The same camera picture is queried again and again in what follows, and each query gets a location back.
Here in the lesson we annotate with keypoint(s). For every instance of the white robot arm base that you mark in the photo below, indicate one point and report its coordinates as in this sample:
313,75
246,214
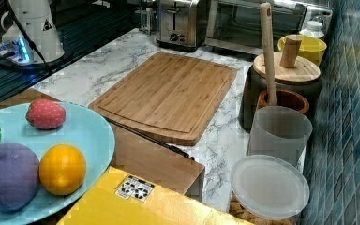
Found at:
34,35

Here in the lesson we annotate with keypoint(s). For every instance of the silver two-slot toaster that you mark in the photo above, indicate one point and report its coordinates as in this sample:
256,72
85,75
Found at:
184,30

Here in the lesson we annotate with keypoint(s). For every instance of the black toaster lever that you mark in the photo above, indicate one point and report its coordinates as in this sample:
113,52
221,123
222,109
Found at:
173,10

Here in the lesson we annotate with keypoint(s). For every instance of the stainless toaster oven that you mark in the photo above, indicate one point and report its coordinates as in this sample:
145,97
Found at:
236,24

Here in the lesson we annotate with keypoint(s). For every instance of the bamboo cutting board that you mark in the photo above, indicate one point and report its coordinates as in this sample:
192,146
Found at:
169,97

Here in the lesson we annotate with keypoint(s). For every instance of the light blue plate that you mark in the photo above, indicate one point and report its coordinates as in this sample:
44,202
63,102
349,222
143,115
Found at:
83,128

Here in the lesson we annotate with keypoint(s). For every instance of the frosted plastic cup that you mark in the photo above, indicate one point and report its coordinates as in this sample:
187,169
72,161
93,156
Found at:
279,132

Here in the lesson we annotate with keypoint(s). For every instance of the clear glass jar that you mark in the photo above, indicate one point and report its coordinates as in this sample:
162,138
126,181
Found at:
148,20

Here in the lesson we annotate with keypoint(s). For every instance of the yellow cardboard box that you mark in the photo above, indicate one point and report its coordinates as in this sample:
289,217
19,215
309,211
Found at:
120,198

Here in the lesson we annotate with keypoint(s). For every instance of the brown wooden mortar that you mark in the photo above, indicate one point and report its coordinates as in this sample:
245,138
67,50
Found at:
285,98

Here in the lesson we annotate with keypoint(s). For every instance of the jar with translucent lid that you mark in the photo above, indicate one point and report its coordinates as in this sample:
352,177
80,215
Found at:
269,189

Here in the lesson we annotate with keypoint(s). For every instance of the dark canister with wooden lid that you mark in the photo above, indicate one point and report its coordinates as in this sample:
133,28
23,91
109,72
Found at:
303,80

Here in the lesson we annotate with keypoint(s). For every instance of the orange toy fruit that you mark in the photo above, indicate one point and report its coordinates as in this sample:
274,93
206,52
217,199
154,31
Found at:
62,169

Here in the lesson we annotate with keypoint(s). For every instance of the plush red strawberry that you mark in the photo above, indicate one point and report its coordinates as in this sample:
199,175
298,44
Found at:
45,114

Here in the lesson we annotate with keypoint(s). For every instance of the wooden pestle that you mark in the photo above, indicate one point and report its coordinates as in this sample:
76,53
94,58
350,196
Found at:
268,51

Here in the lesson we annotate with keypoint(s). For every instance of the yellow bowl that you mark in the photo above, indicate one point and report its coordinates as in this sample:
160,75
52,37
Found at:
300,50

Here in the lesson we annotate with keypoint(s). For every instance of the white bottle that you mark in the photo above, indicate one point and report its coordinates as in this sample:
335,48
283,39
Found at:
313,29

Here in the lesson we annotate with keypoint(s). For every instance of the plush purple eggplant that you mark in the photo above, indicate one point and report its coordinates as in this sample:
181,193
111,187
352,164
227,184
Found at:
19,177

